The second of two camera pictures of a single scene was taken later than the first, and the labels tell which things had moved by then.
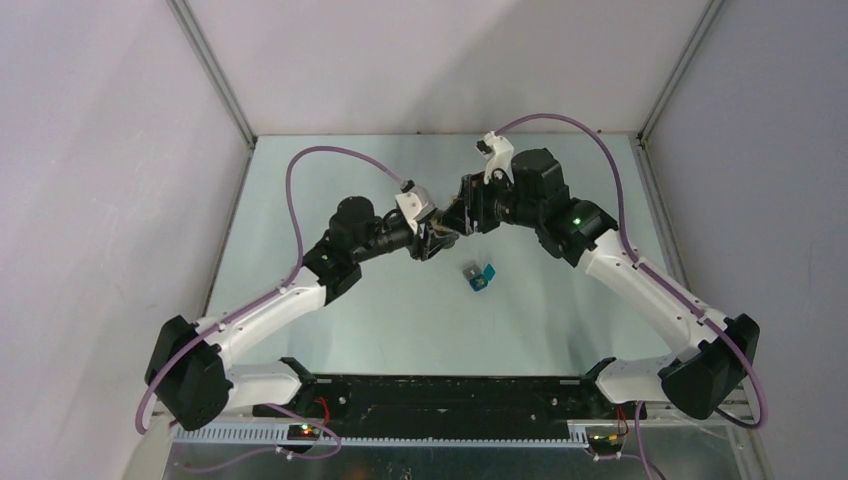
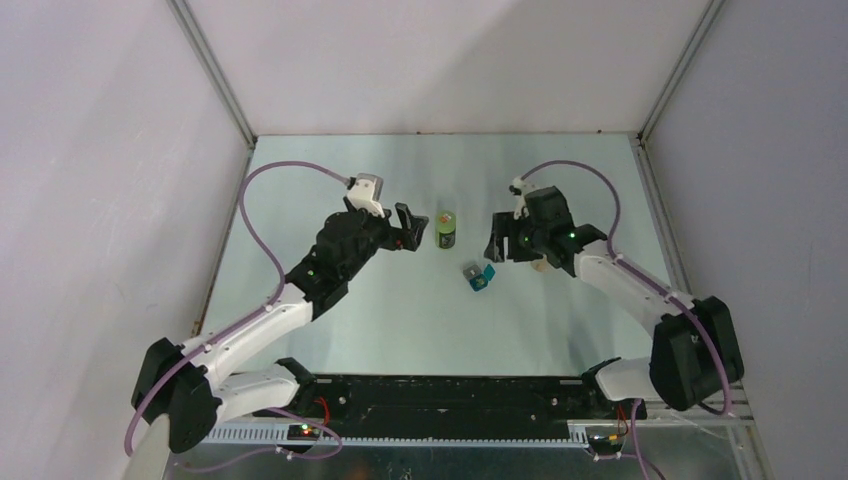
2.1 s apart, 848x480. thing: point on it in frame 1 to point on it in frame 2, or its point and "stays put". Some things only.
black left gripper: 430,245 to 406,237
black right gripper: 470,207 to 504,225
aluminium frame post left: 214,70 stays put
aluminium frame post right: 671,87 stays put
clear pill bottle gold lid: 442,231 to 541,265
